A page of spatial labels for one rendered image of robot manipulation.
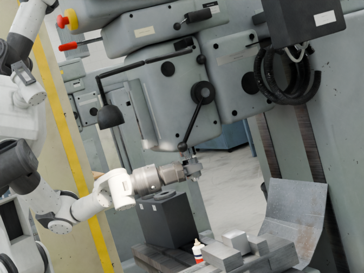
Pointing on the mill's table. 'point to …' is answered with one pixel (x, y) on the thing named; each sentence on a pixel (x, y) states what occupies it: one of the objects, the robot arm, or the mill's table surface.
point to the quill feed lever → (198, 89)
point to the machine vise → (259, 257)
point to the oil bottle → (197, 251)
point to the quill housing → (174, 95)
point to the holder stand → (166, 219)
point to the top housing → (102, 11)
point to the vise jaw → (222, 256)
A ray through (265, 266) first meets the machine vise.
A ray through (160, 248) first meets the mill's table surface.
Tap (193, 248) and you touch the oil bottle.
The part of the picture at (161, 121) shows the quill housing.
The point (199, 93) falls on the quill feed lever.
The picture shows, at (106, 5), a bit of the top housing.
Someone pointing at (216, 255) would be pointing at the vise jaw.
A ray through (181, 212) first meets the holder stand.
